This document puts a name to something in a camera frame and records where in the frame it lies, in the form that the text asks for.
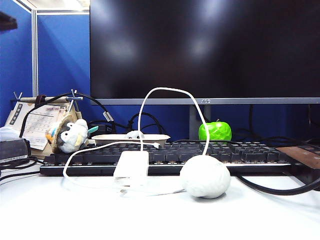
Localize white fluffy octopus plush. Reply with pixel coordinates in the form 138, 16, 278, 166
125, 130, 146, 140

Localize white charging cable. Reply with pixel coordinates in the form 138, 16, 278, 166
62, 86, 211, 197

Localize white power charger brick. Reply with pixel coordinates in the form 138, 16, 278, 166
112, 150, 150, 187

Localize small black adapter box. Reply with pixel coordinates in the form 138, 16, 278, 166
87, 120, 117, 135

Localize dark tissue box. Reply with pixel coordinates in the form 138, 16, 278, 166
0, 138, 31, 164

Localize white crumpled tissue paper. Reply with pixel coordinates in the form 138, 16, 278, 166
0, 126, 21, 142

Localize grey monitor stand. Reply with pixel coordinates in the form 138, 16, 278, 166
188, 104, 212, 141

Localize green toy apple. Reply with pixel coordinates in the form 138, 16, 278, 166
198, 118, 233, 142

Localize white brain-shaped stress ball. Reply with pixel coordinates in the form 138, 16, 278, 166
179, 154, 232, 200

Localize large black computer monitor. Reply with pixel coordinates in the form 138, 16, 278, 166
89, 0, 320, 106

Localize grey white penguin plush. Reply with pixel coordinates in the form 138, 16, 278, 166
44, 118, 100, 154

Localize black mechanical keyboard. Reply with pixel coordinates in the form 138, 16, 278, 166
39, 140, 301, 177

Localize brown flat board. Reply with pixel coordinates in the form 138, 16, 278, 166
274, 144, 320, 170

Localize looped black cable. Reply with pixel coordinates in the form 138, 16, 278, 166
126, 112, 166, 136

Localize black cable with white tag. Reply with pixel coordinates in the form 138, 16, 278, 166
18, 92, 116, 139

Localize thin black monitor cable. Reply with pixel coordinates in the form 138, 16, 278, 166
231, 104, 311, 149

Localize wooden frame desk calendar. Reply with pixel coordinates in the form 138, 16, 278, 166
4, 89, 84, 159

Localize thick black cable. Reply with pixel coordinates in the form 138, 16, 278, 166
234, 171, 320, 197

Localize silver partition post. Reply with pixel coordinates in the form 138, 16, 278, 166
30, 8, 39, 98

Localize thin black desk cable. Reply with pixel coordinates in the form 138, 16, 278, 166
0, 156, 44, 181

